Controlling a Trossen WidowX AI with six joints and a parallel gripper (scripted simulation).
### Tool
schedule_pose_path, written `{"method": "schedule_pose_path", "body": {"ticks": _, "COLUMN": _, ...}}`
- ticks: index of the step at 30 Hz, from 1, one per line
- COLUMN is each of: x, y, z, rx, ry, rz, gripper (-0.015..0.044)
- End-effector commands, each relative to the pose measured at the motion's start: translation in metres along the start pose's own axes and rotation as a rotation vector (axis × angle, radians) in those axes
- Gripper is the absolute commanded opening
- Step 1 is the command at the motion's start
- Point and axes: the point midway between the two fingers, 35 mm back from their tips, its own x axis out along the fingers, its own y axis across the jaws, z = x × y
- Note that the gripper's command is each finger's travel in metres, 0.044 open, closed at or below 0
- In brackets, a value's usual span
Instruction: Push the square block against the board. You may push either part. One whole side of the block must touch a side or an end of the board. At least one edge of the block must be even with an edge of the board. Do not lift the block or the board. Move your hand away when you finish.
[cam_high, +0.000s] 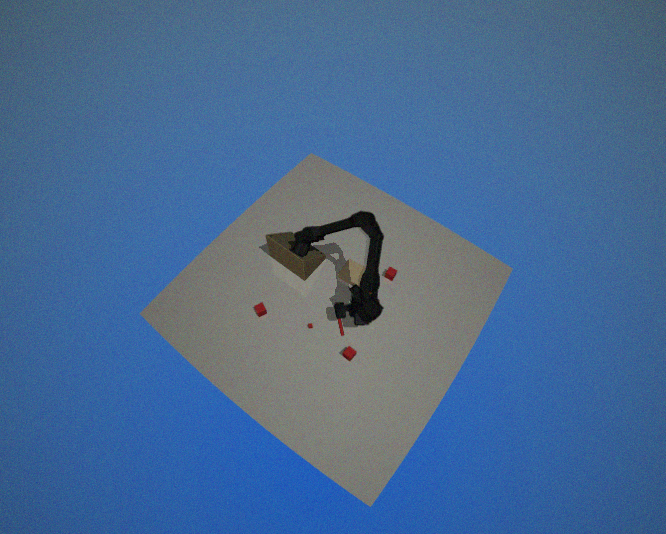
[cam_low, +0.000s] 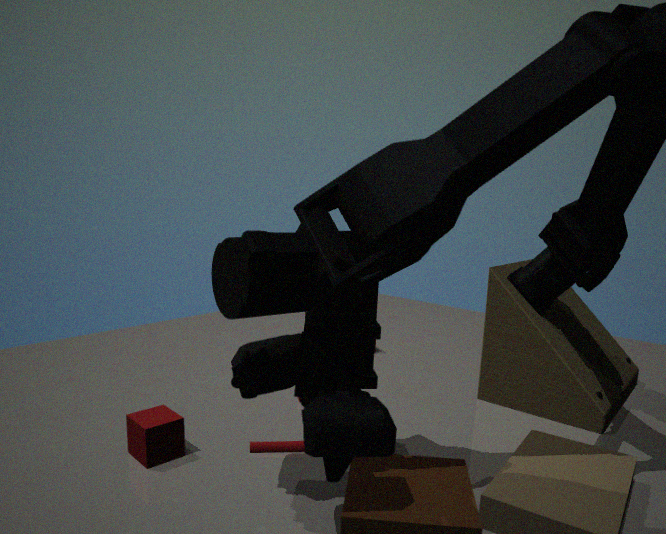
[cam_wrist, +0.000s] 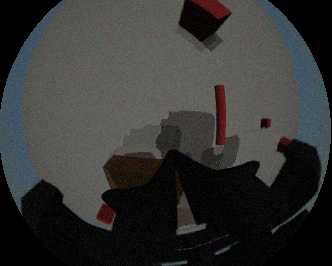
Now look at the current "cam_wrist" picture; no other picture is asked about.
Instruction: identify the dark red long bar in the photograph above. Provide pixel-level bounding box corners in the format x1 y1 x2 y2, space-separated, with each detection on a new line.
215 84 226 145

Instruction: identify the brown square block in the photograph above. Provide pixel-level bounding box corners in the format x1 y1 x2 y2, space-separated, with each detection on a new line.
102 155 183 205

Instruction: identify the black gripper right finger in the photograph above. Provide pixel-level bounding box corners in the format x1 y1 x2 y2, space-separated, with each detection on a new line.
172 149 260 225

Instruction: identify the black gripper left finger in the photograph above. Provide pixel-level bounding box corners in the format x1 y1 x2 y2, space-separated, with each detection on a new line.
101 149 178 230

